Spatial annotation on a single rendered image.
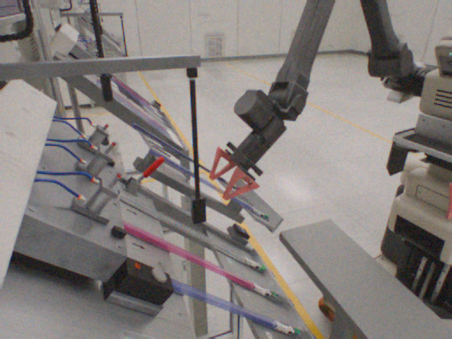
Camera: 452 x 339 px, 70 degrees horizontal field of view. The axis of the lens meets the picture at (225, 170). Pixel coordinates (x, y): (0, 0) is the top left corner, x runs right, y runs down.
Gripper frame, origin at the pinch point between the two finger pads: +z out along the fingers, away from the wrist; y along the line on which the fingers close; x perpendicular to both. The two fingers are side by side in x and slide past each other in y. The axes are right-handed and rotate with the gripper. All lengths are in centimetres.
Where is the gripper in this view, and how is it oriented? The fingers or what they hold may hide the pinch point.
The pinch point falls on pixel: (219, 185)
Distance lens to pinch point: 74.7
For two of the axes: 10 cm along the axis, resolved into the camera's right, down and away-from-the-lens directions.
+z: -6.6, 7.4, 1.1
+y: 3.4, 4.2, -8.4
